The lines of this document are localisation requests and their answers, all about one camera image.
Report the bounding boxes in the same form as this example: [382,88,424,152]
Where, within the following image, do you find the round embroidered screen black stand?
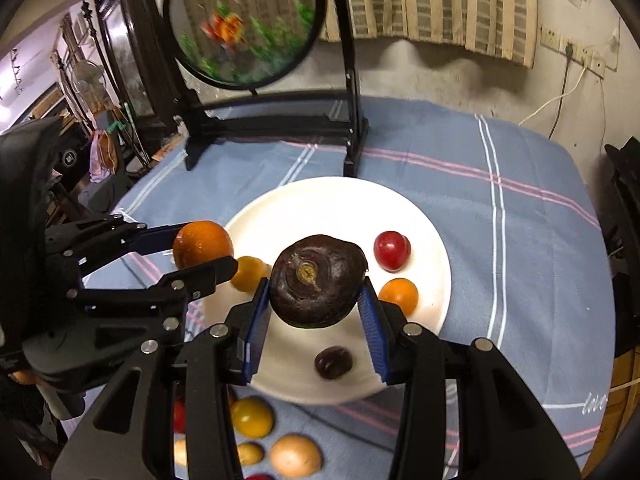
[142,0,371,178]

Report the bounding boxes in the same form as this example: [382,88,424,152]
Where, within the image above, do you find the white power cable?
[518,22,621,127]

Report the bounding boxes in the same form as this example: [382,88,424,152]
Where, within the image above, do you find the small orange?
[378,278,419,318]

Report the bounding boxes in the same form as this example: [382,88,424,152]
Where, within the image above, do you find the tan round fruit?
[269,434,323,478]

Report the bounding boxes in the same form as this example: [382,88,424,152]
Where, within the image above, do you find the black power cable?
[547,45,575,140]

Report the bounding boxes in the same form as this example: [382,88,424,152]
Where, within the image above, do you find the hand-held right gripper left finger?
[51,276,275,480]

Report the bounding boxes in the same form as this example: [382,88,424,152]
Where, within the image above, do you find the small dark plum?
[314,346,354,380]

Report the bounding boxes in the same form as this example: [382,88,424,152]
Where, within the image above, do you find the orange hanging bag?
[89,130,119,183]

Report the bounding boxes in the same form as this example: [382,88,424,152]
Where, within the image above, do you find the yellow round fruit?
[231,396,275,437]

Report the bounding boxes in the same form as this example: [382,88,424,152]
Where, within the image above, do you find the white fan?
[72,57,106,92]

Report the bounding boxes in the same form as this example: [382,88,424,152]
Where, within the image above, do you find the black bag round logo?
[54,135,96,181]

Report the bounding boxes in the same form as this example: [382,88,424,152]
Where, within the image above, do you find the dark wooden cabinet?
[94,0,187,176]

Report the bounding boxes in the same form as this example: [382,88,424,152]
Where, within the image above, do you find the blue plaid blanket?
[75,95,616,480]

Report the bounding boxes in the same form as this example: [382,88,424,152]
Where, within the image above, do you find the large orange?
[172,220,235,271]

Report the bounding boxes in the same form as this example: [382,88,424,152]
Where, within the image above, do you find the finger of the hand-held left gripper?
[67,255,240,348]
[44,212,187,281]

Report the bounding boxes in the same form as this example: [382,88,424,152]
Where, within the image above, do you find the dark furniture piece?
[602,142,640,351]

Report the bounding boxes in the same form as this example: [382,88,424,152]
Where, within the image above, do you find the white wall sockets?
[542,27,607,73]

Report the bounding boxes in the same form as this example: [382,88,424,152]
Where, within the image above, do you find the white round plate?
[202,176,452,406]

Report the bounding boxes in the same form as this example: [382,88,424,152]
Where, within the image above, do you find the small yellow orange fruit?
[229,256,272,293]

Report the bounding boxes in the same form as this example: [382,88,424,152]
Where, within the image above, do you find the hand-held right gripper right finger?
[356,276,583,480]

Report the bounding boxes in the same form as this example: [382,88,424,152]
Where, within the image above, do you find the red plum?
[374,230,412,272]

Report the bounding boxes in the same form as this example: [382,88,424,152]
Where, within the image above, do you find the large dark brown fruit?
[269,234,368,329]

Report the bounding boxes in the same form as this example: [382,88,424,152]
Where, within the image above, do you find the colourful packet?
[151,139,184,162]

